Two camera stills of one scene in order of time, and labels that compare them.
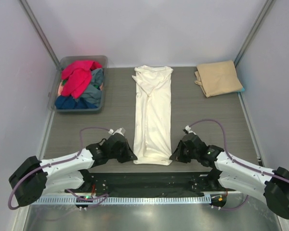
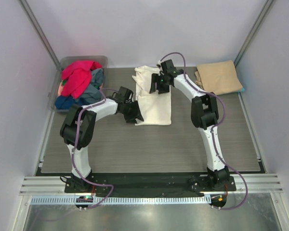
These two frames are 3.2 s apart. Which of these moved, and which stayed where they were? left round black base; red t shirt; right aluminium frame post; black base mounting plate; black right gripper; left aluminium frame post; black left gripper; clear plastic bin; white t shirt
Moved: white t shirt; black right gripper; black left gripper
Stayed: right aluminium frame post; clear plastic bin; black base mounting plate; left round black base; left aluminium frame post; red t shirt
